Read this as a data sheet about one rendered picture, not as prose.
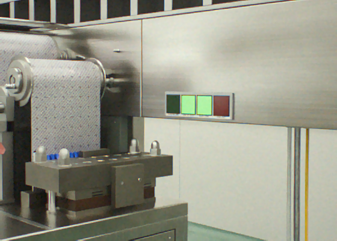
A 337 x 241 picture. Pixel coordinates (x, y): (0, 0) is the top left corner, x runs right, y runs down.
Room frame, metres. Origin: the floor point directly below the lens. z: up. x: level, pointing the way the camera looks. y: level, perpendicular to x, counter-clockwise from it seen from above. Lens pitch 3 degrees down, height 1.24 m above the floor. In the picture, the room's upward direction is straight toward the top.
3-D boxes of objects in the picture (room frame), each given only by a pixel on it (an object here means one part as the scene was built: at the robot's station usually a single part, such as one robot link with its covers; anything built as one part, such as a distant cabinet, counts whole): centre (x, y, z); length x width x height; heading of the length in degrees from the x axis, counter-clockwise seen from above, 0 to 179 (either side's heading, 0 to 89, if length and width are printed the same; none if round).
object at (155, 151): (1.63, 0.04, 1.05); 0.04 x 0.04 x 0.04
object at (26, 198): (1.60, 0.29, 0.92); 0.28 x 0.04 x 0.04; 134
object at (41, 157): (1.46, 0.34, 1.05); 0.04 x 0.04 x 0.04
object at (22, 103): (1.56, 0.42, 1.25); 0.15 x 0.01 x 0.15; 44
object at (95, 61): (1.74, 0.24, 1.25); 0.15 x 0.01 x 0.15; 44
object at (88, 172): (1.55, 0.18, 1.00); 0.40 x 0.16 x 0.06; 134
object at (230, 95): (1.51, -0.08, 1.18); 0.25 x 0.01 x 0.07; 44
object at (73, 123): (1.60, 0.29, 1.11); 0.23 x 0.01 x 0.18; 134
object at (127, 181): (1.49, 0.11, 0.96); 0.10 x 0.03 x 0.11; 134
